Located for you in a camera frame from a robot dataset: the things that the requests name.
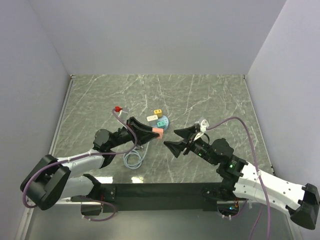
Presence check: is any round blue power strip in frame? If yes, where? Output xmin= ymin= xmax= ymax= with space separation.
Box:
xmin=152 ymin=115 xmax=170 ymax=131

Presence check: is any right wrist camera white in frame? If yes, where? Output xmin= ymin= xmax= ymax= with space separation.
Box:
xmin=194 ymin=117 xmax=209 ymax=133

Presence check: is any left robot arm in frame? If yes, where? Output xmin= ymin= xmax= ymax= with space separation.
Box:
xmin=20 ymin=117 xmax=163 ymax=210

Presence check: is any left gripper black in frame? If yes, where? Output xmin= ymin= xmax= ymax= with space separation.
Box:
xmin=108 ymin=117 xmax=160 ymax=150

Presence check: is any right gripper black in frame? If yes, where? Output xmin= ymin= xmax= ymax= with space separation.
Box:
xmin=163 ymin=125 xmax=219 ymax=166

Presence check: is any pink charger plug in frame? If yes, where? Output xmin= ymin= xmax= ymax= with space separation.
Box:
xmin=152 ymin=127 xmax=164 ymax=139

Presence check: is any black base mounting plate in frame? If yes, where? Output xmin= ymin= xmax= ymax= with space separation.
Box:
xmin=92 ymin=182 xmax=237 ymax=211

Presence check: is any white charger plug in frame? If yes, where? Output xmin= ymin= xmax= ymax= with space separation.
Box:
xmin=146 ymin=114 xmax=158 ymax=122

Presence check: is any yellow charger plug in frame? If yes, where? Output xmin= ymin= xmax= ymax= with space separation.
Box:
xmin=153 ymin=109 xmax=163 ymax=118

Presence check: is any teal usb charger plug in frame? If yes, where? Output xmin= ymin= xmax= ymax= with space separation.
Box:
xmin=156 ymin=120 xmax=166 ymax=129

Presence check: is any blue power strip cord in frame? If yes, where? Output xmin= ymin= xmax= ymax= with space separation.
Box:
xmin=123 ymin=142 xmax=151 ymax=170

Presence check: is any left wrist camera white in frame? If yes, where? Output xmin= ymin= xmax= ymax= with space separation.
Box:
xmin=114 ymin=106 xmax=129 ymax=121

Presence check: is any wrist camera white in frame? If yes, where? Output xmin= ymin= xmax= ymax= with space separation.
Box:
xmin=194 ymin=117 xmax=209 ymax=133
xmin=114 ymin=106 xmax=129 ymax=121

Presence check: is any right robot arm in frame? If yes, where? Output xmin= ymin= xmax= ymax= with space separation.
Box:
xmin=164 ymin=126 xmax=320 ymax=230

